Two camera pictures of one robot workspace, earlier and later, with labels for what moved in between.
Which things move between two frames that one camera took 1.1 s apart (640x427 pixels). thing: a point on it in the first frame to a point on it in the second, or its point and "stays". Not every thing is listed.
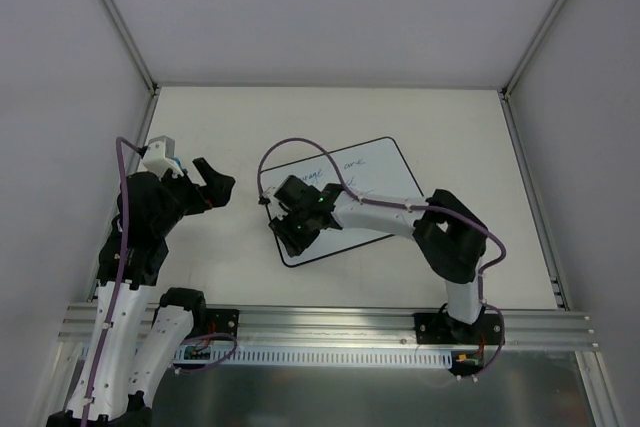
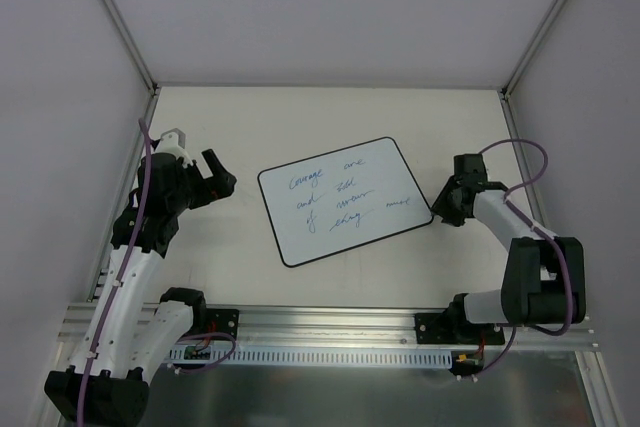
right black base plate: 442,328 stays
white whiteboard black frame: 376,167 stays
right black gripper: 288,217 to 451,200
